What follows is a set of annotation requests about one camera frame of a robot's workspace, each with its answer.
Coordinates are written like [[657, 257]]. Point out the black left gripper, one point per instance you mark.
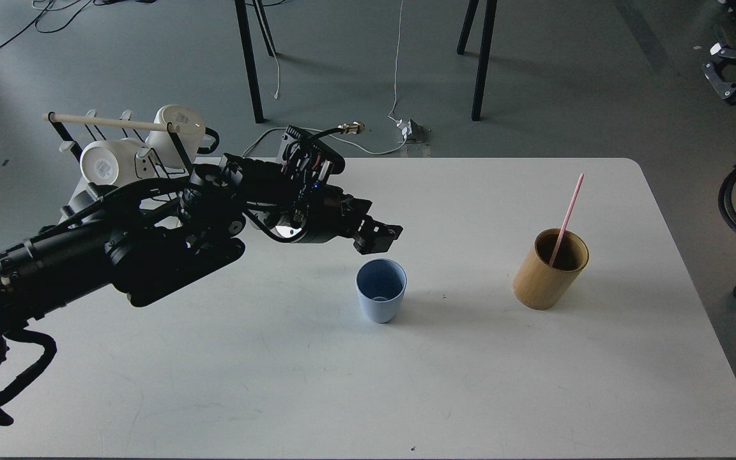
[[318, 211]]

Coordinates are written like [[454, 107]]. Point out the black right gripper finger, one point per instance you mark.
[[721, 55]]

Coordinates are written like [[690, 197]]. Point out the light blue cup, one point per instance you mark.
[[381, 285]]

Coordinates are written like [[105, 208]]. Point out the pink chopstick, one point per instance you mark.
[[565, 223]]

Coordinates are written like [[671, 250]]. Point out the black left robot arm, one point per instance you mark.
[[152, 237]]

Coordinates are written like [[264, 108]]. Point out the floor power socket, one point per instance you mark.
[[411, 132]]

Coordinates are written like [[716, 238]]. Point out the bamboo cylinder holder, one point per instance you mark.
[[542, 280]]

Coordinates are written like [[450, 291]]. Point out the black table leg right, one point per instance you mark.
[[488, 26]]

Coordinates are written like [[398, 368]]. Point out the black table leg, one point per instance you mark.
[[488, 26], [249, 61]]

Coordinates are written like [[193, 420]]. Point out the black table leg left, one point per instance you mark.
[[249, 61]]

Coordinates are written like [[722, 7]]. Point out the white mug on rack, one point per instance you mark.
[[114, 162]]

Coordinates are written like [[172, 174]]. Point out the black wire mug rack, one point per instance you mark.
[[77, 132]]

